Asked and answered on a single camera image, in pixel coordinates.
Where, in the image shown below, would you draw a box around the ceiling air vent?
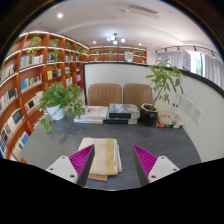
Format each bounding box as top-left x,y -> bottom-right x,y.
128,3 -> 159,19

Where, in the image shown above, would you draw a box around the long orange wall shelf unit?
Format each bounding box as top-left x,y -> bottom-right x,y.
88,46 -> 148,65

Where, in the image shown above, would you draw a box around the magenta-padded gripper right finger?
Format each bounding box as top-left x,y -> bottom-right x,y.
132,144 -> 180,188

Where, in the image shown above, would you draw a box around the stack of dark books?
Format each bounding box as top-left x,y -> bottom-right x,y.
105,103 -> 141,126

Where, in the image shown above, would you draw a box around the leafy plant in white pot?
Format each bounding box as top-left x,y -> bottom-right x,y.
39,81 -> 86,133

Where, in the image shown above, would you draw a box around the stack of white books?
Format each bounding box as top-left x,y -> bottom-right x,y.
73,105 -> 109,125

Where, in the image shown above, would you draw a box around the white curtains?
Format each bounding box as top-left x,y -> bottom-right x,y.
163,49 -> 224,89

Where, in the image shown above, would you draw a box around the black track light rail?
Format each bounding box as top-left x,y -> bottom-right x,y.
155,44 -> 214,58

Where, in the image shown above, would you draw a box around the ceiling lamp with round bulbs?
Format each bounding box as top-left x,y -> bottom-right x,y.
106,32 -> 127,46

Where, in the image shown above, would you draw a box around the recessed ceiling lights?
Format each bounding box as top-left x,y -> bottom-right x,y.
56,12 -> 144,47

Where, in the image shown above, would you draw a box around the white wall socket panel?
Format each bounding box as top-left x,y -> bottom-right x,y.
183,98 -> 204,124

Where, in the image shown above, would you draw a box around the yellow striped towel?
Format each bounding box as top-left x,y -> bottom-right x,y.
77,137 -> 123,182

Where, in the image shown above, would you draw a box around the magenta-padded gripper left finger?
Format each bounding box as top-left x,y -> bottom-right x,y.
45,144 -> 96,188

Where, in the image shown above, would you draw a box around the white table card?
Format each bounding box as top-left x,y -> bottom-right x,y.
171,94 -> 183,118

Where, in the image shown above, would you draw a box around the small tree in black pot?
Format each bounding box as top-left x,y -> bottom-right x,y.
139,58 -> 185,127

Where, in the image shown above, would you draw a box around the tan upholstered chair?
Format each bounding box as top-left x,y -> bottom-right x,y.
87,83 -> 123,108
122,83 -> 154,110

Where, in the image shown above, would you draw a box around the white standing banner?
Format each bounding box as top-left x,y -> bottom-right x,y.
182,49 -> 192,72

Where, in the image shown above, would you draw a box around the white framed sign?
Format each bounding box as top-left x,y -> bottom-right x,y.
124,51 -> 134,64

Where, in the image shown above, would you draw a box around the orange wooden bookshelf unit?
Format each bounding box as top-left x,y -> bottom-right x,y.
0,30 -> 90,164

